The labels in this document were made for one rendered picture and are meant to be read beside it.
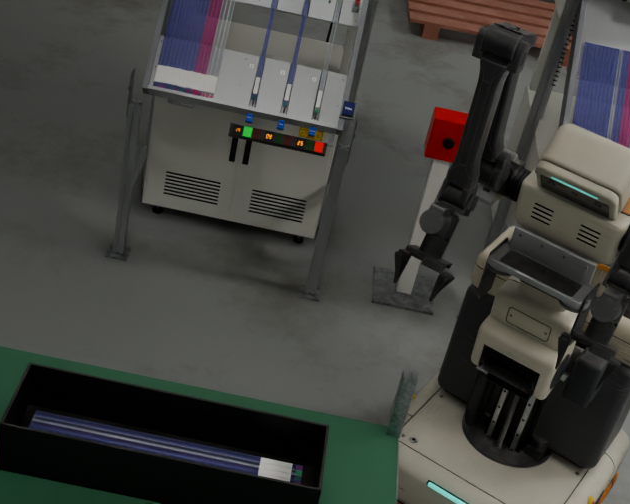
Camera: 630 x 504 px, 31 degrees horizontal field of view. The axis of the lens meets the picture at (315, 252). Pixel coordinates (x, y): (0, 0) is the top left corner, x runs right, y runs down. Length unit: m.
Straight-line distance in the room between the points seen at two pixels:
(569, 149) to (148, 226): 2.22
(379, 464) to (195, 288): 2.06
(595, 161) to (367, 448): 0.88
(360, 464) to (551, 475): 1.26
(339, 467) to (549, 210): 0.92
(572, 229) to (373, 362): 1.43
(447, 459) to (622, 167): 1.09
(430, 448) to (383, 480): 1.13
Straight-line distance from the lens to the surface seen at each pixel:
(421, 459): 3.31
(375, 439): 2.30
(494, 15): 7.09
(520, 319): 2.96
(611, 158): 2.68
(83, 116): 5.22
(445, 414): 3.48
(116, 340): 3.91
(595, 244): 2.78
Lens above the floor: 2.48
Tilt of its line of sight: 33 degrees down
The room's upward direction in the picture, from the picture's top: 13 degrees clockwise
